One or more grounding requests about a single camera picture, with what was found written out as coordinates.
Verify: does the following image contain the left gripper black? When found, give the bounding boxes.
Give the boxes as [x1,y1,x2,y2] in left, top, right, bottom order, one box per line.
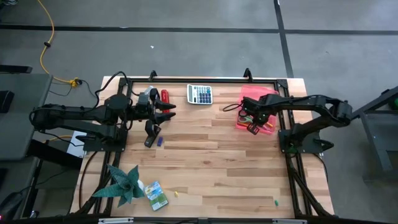
[133,88,177,138]

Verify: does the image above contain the pink transparent plastic tray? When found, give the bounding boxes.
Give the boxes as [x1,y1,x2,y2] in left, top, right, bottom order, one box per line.
[235,85,279,136]

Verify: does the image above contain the green handled scissors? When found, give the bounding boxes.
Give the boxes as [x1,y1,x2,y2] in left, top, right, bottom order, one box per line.
[238,109,254,124]

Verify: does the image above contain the red stapler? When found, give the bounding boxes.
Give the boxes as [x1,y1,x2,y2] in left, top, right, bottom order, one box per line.
[160,89,171,114]

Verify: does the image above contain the grey desk calculator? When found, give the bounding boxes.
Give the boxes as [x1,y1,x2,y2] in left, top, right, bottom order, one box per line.
[186,83,214,105]

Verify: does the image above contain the green artificial plant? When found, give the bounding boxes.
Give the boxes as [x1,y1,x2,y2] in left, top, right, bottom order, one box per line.
[91,164,146,208]

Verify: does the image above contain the green printed card box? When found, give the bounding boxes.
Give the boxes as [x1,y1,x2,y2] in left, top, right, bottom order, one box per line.
[144,180,170,212]

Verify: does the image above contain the white power box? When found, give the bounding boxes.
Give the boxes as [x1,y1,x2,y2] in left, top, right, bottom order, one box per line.
[67,131,88,158]

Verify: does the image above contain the dark metal cart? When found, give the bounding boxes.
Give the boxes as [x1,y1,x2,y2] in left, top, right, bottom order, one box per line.
[343,86,398,183]

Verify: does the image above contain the grey side table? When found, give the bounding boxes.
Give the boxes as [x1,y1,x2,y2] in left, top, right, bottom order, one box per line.
[0,73,53,161]

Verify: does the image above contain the black flat bar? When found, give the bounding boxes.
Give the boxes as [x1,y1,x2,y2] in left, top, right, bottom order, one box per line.
[0,64,33,75]

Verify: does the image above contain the black device box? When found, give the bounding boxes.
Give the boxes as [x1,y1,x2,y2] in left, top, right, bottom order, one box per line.
[0,90,15,114]

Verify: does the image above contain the black aluminium table frame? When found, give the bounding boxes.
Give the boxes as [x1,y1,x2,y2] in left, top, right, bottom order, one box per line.
[73,70,332,218]

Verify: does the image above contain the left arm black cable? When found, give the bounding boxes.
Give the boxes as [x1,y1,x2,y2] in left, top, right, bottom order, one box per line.
[93,70,141,105]

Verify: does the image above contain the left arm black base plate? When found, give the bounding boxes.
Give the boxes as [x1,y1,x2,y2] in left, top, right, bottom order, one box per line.
[83,124,128,153]

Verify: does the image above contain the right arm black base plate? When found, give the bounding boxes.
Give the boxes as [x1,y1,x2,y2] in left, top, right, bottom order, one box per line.
[278,127,335,155]

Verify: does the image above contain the silver metal bracket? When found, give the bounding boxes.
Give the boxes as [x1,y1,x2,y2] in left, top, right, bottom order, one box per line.
[272,218,307,224]
[98,217,134,224]

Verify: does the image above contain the yellow extension cord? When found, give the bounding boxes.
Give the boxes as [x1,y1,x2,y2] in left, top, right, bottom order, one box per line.
[36,0,79,87]

